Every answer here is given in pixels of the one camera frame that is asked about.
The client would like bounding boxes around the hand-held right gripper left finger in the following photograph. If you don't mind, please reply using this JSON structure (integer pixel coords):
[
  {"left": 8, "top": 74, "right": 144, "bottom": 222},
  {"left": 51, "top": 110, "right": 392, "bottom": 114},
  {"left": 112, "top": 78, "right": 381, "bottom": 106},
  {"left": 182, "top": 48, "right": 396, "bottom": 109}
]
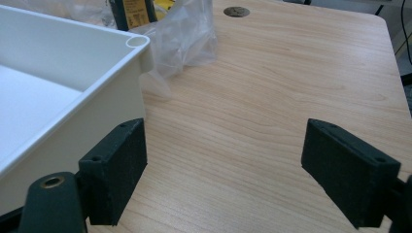
[{"left": 78, "top": 117, "right": 149, "bottom": 227}]

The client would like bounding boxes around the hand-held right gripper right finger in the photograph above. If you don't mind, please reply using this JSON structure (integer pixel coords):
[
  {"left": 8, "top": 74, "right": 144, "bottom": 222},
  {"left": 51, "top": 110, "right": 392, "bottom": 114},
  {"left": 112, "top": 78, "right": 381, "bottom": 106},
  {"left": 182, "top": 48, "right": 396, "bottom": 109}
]
[{"left": 300, "top": 117, "right": 402, "bottom": 229}]

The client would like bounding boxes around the white plastic bin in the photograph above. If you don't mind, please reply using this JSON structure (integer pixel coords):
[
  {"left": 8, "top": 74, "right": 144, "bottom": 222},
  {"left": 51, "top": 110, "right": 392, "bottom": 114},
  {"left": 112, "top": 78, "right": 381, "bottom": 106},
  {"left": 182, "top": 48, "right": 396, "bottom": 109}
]
[{"left": 0, "top": 4, "right": 155, "bottom": 216}]

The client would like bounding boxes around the clear plastic bag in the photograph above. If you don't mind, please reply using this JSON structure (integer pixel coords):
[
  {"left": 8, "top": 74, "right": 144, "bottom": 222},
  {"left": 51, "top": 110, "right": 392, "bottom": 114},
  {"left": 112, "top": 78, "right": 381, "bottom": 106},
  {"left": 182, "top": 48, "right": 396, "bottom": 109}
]
[{"left": 129, "top": 0, "right": 219, "bottom": 101}]

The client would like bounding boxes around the yellow and black packet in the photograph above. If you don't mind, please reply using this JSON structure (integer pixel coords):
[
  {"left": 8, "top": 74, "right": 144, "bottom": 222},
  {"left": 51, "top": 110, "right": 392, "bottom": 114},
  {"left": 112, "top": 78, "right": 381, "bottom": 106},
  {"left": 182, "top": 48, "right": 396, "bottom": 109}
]
[{"left": 109, "top": 0, "right": 159, "bottom": 32}]

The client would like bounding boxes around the black cable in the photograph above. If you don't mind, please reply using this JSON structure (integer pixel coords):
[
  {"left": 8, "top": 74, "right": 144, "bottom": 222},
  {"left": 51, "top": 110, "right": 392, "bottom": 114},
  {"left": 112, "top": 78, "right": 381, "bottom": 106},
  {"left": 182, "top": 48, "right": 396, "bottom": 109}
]
[{"left": 394, "top": 0, "right": 412, "bottom": 56}]

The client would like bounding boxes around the round metal cable grommet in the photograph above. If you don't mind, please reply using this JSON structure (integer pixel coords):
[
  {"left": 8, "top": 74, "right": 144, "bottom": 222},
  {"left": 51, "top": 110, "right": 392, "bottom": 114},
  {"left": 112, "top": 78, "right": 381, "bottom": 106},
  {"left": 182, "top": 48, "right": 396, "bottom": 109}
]
[{"left": 223, "top": 6, "right": 251, "bottom": 18}]

